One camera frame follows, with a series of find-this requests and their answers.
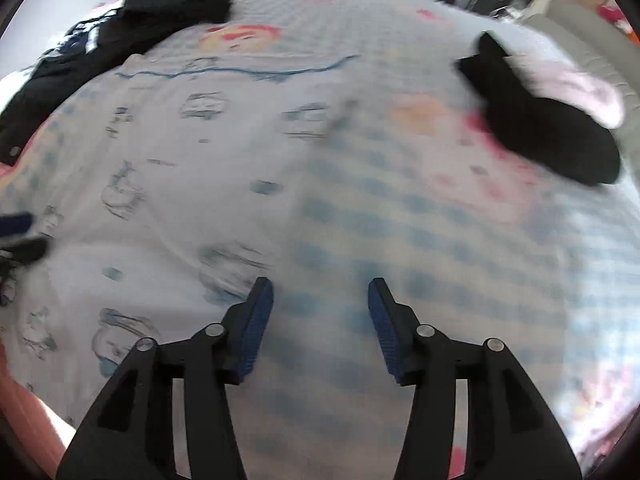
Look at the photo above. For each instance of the folded pink garment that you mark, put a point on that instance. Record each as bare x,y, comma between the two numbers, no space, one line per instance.
575,90

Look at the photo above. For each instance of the red plush toy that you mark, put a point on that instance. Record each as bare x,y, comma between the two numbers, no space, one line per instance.
615,16

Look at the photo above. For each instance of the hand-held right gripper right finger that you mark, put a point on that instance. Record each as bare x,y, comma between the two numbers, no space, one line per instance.
387,335

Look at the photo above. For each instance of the folded black garment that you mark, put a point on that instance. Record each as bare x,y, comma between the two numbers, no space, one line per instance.
545,135

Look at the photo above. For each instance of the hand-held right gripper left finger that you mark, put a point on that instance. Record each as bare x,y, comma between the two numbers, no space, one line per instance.
255,330

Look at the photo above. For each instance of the black jacket pile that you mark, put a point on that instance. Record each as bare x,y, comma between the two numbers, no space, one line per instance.
150,15

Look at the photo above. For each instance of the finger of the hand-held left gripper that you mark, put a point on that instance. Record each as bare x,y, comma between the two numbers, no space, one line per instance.
25,251
15,225

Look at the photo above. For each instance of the grey padded headboard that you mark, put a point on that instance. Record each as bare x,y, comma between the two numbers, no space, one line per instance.
590,30

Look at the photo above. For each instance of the white cartoon print pajama pants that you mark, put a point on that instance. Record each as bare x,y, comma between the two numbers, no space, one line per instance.
190,185

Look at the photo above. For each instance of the blue checkered cartoon blanket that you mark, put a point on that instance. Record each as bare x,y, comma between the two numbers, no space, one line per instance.
450,260

